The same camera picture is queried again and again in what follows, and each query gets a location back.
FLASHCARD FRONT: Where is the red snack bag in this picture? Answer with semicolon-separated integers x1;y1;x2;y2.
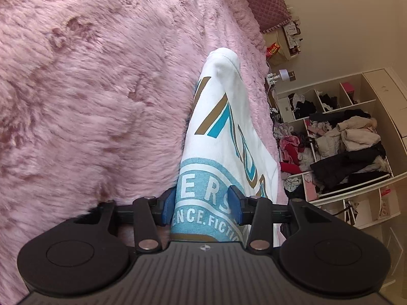
265;42;282;58

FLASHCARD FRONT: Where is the beige coat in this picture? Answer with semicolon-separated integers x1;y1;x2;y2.
336;116;381;152

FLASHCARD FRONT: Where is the red garment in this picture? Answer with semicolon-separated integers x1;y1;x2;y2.
280;162;301;174

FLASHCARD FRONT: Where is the pink clothes pile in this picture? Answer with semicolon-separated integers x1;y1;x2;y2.
280;135;301;162

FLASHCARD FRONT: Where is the black coat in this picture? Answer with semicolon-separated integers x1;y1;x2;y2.
310;143;392;189

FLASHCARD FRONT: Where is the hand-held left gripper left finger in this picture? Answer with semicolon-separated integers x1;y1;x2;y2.
73;188;177;252

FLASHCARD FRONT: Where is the dark pink quilted pillow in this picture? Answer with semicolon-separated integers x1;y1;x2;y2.
238;0;292;34

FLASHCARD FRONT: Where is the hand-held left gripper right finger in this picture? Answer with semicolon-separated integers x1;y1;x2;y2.
229;186;334;251

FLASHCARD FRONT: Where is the pink fluffy blanket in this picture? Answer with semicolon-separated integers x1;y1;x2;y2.
0;0;283;293

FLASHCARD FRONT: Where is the white open wardrobe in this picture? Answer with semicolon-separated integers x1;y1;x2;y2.
273;68;407;229

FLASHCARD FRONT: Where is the white t-shirt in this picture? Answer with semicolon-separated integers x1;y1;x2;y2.
170;47;280;248

